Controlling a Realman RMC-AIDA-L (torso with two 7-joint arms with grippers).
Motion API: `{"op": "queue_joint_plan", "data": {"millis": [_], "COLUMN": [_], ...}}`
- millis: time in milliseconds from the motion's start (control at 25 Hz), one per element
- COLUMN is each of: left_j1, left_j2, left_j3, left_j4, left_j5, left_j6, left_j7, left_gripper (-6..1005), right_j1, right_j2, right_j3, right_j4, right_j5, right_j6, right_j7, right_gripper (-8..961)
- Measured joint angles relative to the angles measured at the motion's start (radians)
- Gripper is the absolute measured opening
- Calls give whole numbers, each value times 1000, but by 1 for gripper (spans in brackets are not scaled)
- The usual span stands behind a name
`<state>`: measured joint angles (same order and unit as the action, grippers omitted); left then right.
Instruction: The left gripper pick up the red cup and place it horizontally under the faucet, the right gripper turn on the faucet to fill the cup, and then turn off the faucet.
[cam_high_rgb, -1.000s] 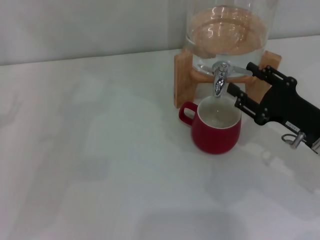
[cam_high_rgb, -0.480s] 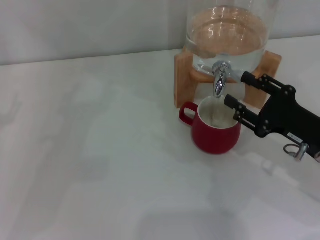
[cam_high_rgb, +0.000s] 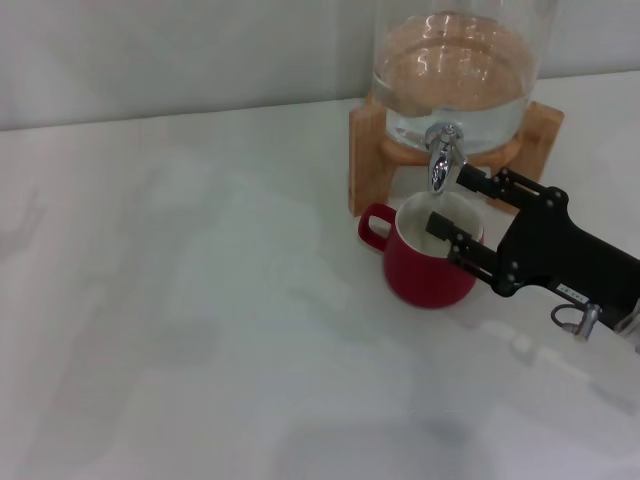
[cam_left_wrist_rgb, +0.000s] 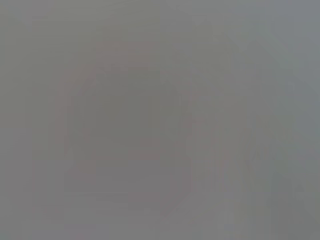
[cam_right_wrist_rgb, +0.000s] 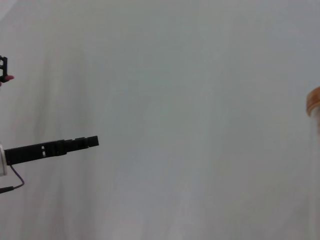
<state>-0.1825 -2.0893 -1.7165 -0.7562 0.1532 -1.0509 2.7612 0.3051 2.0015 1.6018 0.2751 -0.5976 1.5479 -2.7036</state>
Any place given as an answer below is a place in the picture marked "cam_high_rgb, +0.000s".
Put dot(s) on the chrome faucet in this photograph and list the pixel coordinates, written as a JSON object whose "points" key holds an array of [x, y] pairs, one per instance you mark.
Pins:
{"points": [[440, 167]]}

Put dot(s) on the wooden dispenser stand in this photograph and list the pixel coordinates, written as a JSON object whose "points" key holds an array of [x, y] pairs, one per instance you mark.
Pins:
{"points": [[365, 165]]}

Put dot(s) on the glass water dispenser jar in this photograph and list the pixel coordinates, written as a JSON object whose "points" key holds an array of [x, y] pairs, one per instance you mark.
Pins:
{"points": [[450, 70]]}

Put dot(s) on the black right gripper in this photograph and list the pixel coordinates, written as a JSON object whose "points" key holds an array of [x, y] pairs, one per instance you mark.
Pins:
{"points": [[555, 250]]}

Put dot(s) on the red ceramic cup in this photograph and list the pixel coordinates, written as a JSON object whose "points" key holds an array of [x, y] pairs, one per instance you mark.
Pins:
{"points": [[425, 280]]}

